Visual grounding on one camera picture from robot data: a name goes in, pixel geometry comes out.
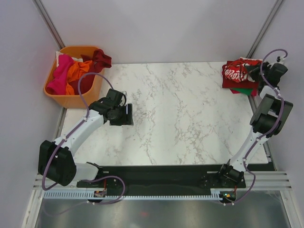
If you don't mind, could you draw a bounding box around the white printed t shirt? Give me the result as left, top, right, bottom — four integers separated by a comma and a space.
223, 57, 262, 83

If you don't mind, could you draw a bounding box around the crumpled maroon t shirt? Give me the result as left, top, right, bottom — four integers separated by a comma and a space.
71, 49, 112, 95

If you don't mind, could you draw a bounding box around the white slotted cable duct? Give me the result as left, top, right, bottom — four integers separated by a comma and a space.
43, 189, 225, 200

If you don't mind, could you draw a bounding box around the crumpled pink t shirt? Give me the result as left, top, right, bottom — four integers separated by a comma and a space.
47, 54, 74, 95

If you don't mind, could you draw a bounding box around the crumpled orange t shirt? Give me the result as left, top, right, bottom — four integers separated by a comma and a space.
66, 60, 93, 95

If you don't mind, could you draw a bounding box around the left corner aluminium post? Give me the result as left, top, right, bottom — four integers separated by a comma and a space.
32, 0, 65, 49

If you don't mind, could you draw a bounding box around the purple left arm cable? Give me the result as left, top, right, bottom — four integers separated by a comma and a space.
42, 73, 126, 217

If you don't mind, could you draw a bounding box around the white cloth in basket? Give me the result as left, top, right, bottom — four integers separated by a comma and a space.
56, 51, 83, 67

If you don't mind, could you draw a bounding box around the right corner aluminium post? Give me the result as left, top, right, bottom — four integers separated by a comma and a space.
246, 0, 285, 58

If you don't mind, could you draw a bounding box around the folded green t shirt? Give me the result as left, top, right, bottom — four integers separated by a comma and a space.
230, 88, 253, 96

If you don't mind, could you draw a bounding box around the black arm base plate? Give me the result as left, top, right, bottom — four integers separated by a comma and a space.
76, 165, 247, 197

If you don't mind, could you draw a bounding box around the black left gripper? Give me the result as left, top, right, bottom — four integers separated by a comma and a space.
110, 104, 133, 126

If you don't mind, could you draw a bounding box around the aluminium frame rail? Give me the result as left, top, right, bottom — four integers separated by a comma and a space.
32, 171, 292, 190

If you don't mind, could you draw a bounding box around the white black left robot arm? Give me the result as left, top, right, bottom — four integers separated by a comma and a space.
38, 89, 133, 190

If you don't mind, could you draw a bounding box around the folded dark red t shirt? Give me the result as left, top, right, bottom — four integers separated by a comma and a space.
221, 66, 258, 96

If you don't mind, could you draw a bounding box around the corner aluminium post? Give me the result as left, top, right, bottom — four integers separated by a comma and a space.
32, 0, 65, 49
246, 0, 285, 58

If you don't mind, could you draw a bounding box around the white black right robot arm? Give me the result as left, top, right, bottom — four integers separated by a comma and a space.
215, 62, 294, 187

